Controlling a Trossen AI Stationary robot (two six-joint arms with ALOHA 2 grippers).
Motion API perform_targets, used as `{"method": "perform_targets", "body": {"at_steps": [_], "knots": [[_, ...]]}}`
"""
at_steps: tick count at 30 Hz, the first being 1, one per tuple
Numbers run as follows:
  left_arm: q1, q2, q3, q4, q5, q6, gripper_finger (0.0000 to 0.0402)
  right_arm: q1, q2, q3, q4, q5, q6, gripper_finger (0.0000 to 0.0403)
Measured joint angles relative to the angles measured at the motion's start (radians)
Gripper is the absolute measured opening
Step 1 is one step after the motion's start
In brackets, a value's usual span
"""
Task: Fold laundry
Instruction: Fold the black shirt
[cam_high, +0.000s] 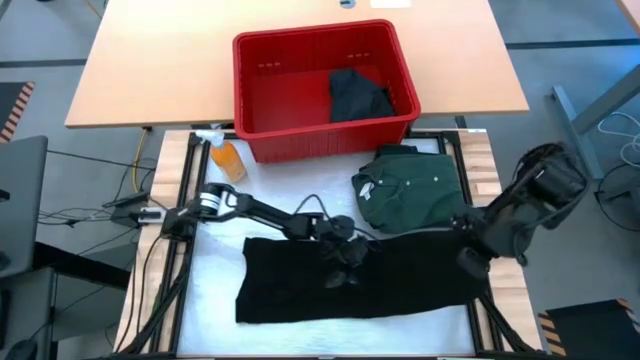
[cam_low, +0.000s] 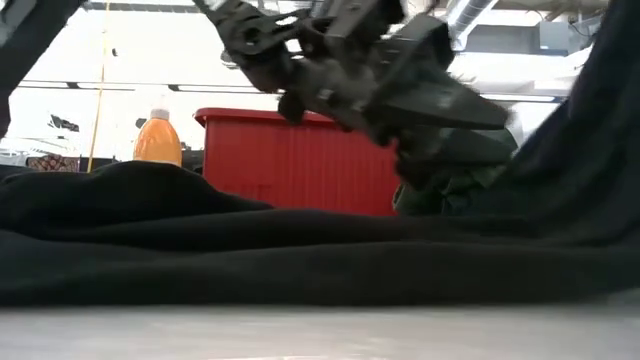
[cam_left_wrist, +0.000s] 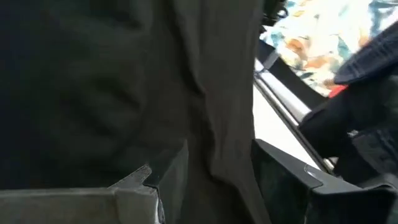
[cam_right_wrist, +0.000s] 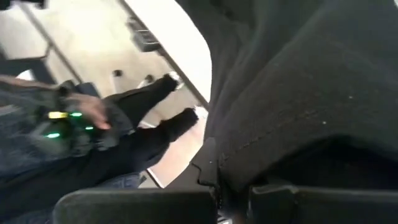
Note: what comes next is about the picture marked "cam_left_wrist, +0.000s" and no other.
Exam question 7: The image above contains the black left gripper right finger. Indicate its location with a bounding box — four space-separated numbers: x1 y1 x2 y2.
251 139 398 224

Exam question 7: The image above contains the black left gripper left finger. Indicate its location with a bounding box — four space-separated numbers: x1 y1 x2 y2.
0 164 163 224

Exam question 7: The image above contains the black garment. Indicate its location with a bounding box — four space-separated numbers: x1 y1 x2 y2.
0 0 272 224

